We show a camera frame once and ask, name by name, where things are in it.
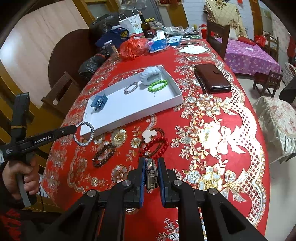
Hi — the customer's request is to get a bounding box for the green bead bracelet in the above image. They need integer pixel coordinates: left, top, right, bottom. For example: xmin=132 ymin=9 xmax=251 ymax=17
xmin=147 ymin=79 xmax=169 ymax=98

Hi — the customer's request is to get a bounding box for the red bead bracelet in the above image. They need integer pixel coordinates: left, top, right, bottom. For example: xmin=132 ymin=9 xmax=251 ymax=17
xmin=138 ymin=136 xmax=170 ymax=160

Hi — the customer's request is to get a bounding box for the black plastic bag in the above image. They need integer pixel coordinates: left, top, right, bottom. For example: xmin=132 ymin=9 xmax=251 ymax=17
xmin=78 ymin=52 xmax=110 ymax=81

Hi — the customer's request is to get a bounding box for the red floral tablecloth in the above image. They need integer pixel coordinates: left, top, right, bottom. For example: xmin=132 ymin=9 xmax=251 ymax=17
xmin=42 ymin=40 xmax=270 ymax=233

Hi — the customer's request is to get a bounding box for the purple cloth side table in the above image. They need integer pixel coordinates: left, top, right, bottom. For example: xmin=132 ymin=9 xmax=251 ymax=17
xmin=224 ymin=39 xmax=281 ymax=76

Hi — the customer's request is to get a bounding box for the brown leather wallet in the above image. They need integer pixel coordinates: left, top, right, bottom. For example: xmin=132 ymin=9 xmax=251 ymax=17
xmin=194 ymin=63 xmax=231 ymax=94

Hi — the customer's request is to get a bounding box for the white shallow tray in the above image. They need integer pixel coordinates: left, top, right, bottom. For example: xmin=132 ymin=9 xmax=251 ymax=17
xmin=83 ymin=65 xmax=183 ymax=136

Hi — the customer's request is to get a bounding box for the light blue small box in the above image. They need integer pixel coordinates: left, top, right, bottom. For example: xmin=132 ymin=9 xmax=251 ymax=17
xmin=167 ymin=36 xmax=183 ymax=46

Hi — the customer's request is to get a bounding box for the blue hair claw clip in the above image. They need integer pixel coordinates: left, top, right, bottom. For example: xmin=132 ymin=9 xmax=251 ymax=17
xmin=91 ymin=94 xmax=108 ymax=111

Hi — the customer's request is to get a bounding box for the brown wooden bead bracelet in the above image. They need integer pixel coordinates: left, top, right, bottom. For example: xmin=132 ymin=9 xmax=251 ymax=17
xmin=92 ymin=143 xmax=117 ymax=168

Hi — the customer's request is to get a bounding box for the navy blue cap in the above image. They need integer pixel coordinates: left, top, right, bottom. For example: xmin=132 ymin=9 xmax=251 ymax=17
xmin=95 ymin=27 xmax=130 ymax=49

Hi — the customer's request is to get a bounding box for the grey braided rope bracelet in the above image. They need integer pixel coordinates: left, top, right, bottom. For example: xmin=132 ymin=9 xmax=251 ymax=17
xmin=73 ymin=121 xmax=95 ymax=147

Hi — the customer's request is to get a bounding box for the person's left hand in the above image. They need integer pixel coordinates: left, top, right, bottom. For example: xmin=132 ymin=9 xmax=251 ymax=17
xmin=4 ymin=155 xmax=40 ymax=201

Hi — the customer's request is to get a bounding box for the blue tissue box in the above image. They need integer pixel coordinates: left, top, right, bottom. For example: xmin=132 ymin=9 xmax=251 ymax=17
xmin=149 ymin=38 xmax=170 ymax=53

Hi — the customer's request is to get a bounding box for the white paper sheet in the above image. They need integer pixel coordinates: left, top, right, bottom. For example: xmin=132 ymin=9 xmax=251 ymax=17
xmin=179 ymin=45 xmax=210 ymax=55

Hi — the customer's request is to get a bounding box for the clear glass jar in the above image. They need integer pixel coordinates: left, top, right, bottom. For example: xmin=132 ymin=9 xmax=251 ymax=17
xmin=104 ymin=40 xmax=118 ymax=58

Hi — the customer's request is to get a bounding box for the floral cushioned seat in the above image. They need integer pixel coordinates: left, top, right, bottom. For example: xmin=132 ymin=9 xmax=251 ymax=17
xmin=253 ymin=96 xmax=295 ymax=164

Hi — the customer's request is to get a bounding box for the white paper gift bag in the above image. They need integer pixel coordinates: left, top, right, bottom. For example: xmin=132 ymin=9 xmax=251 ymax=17
xmin=118 ymin=8 xmax=143 ymax=35

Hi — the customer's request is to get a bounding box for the purple white braided bracelet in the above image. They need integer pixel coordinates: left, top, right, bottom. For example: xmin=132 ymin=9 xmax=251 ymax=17
xmin=123 ymin=81 xmax=139 ymax=95

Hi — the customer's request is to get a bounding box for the dark wooden chair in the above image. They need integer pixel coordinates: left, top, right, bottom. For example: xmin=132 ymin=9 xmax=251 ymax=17
xmin=206 ymin=20 xmax=230 ymax=60

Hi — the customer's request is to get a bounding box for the dark glass bottle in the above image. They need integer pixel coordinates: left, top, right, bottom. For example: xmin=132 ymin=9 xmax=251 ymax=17
xmin=139 ymin=12 xmax=154 ymax=39

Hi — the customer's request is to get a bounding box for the red plastic bag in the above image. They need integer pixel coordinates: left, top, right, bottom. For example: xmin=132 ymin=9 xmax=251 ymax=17
xmin=119 ymin=36 xmax=150 ymax=60

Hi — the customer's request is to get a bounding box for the wooden chair at left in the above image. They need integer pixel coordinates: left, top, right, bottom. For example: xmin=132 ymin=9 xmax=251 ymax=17
xmin=42 ymin=72 xmax=82 ymax=117

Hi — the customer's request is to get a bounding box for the white mouse-shaped hair tie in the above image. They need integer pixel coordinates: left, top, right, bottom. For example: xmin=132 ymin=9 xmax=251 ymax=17
xmin=141 ymin=129 xmax=158 ymax=144

